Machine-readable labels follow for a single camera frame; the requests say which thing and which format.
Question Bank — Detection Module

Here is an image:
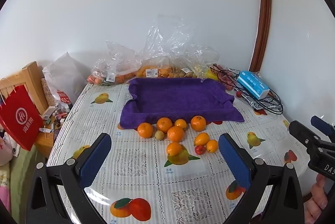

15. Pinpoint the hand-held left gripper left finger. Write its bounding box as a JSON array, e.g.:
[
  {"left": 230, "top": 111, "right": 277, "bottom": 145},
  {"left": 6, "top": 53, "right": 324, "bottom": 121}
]
[{"left": 26, "top": 132, "right": 113, "bottom": 224}]

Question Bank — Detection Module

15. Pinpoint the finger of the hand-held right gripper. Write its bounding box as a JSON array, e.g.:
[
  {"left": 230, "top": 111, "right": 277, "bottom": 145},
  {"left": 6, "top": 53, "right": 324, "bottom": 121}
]
[
  {"left": 311, "top": 115, "right": 335, "bottom": 137},
  {"left": 289, "top": 120, "right": 335, "bottom": 155}
]

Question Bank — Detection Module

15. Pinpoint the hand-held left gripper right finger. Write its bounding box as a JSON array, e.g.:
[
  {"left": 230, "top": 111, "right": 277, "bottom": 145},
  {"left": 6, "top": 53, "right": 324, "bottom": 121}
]
[{"left": 218, "top": 133, "right": 307, "bottom": 224}]

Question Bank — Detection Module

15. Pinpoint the small round orange kumquat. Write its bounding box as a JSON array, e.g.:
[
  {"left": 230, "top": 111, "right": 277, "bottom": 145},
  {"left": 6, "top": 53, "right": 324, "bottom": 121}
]
[{"left": 206, "top": 140, "right": 219, "bottom": 153}]

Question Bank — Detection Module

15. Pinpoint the oval orange kumquat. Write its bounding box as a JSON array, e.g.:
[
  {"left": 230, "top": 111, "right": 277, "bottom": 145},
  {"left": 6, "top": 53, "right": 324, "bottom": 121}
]
[{"left": 194, "top": 133, "right": 210, "bottom": 146}]

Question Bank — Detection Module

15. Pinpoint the purple towel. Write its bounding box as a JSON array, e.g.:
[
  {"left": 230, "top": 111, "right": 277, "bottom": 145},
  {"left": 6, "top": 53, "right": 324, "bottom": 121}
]
[{"left": 120, "top": 78, "right": 245, "bottom": 131}]

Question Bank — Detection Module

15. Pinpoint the bag of red fruits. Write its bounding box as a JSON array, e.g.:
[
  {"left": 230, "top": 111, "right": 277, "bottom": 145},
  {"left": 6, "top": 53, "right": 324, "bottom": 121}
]
[{"left": 209, "top": 64, "right": 240, "bottom": 91}]

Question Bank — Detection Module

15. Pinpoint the person's right hand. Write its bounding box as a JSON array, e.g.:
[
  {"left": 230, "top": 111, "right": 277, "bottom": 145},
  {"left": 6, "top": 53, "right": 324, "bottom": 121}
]
[{"left": 306, "top": 174, "right": 334, "bottom": 224}]

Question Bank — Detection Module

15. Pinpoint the fruit-print lace tablecloth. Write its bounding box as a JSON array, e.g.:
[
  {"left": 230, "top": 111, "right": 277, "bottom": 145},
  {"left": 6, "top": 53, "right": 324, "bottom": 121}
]
[{"left": 46, "top": 81, "right": 311, "bottom": 224}]

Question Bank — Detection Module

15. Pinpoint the checkered fabric pouch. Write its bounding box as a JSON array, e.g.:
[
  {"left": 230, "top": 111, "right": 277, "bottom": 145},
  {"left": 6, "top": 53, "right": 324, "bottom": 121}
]
[{"left": 241, "top": 91, "right": 282, "bottom": 111}]

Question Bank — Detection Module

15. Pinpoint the wooden bedside table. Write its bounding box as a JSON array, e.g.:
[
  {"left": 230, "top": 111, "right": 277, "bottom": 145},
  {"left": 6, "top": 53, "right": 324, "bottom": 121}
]
[{"left": 34, "top": 106, "right": 70, "bottom": 159}]

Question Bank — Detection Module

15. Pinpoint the white bag with red print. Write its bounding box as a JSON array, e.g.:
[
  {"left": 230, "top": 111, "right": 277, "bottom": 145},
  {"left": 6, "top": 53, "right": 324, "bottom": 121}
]
[{"left": 50, "top": 88, "right": 73, "bottom": 112}]

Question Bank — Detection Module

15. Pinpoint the blue tissue box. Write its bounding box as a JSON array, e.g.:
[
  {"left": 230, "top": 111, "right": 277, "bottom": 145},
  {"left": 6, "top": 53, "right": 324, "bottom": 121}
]
[{"left": 237, "top": 71, "right": 270, "bottom": 99}]

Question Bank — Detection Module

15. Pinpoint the red paper shopping bag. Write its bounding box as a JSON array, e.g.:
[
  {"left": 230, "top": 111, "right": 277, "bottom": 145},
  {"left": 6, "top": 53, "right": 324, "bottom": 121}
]
[{"left": 0, "top": 78, "right": 44, "bottom": 151}]

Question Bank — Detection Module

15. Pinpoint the clear bag of leafy mandarins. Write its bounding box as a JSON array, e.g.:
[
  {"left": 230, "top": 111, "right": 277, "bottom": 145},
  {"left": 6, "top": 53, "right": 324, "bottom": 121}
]
[{"left": 87, "top": 40, "right": 140, "bottom": 86}]

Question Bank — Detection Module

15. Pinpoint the yellow plastic package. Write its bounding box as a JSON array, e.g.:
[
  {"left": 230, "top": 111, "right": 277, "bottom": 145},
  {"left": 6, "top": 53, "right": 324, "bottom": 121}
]
[{"left": 201, "top": 67, "right": 219, "bottom": 81}]

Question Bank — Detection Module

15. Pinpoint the pink plush toy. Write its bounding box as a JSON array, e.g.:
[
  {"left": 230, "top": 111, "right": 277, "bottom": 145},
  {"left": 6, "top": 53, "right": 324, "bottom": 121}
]
[{"left": 0, "top": 132, "right": 20, "bottom": 165}]

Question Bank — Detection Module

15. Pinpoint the white plastic bag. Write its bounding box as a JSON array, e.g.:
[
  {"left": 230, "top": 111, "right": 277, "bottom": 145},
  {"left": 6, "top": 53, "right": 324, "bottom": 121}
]
[{"left": 42, "top": 52, "right": 87, "bottom": 91}]

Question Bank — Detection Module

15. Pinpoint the clear bag of tan longans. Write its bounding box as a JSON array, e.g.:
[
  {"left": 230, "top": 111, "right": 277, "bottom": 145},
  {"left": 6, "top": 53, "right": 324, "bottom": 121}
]
[{"left": 171, "top": 44, "right": 220, "bottom": 78}]

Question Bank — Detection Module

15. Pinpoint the wooden chair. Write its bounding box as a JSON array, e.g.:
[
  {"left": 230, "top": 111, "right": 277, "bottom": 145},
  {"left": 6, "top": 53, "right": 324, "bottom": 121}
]
[{"left": 21, "top": 61, "right": 49, "bottom": 115}]

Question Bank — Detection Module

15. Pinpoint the clear bag of kumquats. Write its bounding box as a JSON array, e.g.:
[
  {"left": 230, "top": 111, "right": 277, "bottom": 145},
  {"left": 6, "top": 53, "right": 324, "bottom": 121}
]
[{"left": 135, "top": 14, "right": 195, "bottom": 78}]

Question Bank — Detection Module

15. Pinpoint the black wire basket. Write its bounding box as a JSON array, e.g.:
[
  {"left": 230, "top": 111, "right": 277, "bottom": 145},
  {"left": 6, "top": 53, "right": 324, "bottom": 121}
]
[{"left": 209, "top": 64, "right": 284, "bottom": 115}]

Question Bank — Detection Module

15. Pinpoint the brown wooden door frame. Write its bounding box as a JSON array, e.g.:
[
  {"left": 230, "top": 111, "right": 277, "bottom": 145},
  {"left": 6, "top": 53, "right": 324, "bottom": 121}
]
[{"left": 249, "top": 0, "right": 272, "bottom": 72}]

